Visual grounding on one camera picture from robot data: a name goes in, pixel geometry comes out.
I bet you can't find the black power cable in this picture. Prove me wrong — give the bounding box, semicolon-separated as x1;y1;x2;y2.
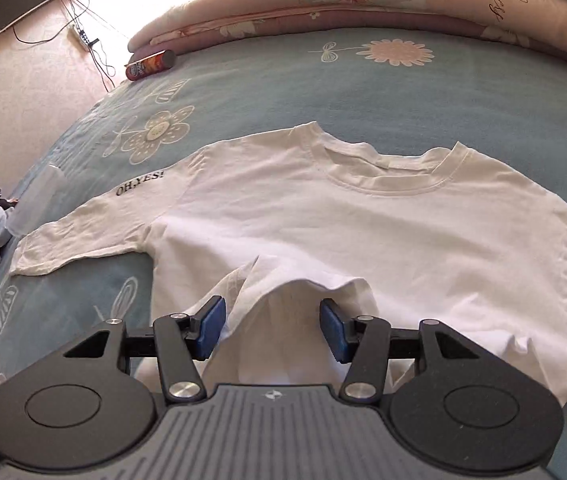
11;0;132;93

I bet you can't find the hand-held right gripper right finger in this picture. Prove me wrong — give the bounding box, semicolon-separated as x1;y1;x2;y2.
319;299;481;403

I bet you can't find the white power strip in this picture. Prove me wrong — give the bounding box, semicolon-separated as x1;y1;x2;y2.
68;24;90;51

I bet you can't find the white printed t-shirt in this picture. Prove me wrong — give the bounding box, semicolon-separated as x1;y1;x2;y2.
11;121;567;418

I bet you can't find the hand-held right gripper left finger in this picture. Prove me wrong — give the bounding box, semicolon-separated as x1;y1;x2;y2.
64;296;227;403

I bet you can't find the blue floral bed sheet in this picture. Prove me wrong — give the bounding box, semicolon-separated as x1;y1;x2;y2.
0;25;567;411

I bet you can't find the red snack can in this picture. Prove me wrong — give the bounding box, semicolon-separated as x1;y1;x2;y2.
125;49;177;82

